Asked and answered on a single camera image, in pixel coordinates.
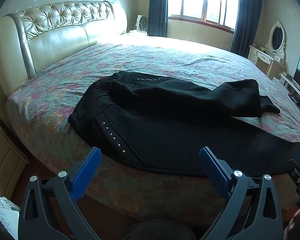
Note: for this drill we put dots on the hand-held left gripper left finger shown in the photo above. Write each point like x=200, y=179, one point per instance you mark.
x=86, y=172

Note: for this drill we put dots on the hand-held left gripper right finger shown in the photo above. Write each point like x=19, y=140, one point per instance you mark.
x=213, y=170

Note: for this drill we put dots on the black pants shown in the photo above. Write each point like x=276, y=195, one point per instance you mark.
x=165, y=130

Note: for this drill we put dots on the person's right hand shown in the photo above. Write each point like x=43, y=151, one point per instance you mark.
x=291, y=226

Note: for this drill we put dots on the white television stand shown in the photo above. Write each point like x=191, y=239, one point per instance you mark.
x=293, y=90

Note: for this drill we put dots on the cream bedside drawer cabinet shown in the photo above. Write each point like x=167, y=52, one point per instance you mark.
x=5, y=160

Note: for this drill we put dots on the white printed paper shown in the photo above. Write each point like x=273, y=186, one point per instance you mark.
x=5, y=217

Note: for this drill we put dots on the white dressing table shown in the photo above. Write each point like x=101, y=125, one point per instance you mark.
x=261, y=56

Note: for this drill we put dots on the bed with floral cover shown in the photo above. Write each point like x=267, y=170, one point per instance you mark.
x=165, y=57

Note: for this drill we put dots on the white oval vanity mirror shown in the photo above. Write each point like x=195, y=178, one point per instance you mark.
x=277, y=37

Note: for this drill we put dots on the cream tufted headboard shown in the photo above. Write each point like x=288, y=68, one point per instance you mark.
x=60, y=37

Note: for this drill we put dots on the dark blue curtain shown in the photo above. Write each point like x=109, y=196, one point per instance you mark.
x=247, y=17
x=158, y=7

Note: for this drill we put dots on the white desk fan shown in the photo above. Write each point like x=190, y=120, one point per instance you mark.
x=141, y=21

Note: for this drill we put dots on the wooden framed window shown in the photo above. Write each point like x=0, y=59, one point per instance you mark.
x=205, y=2

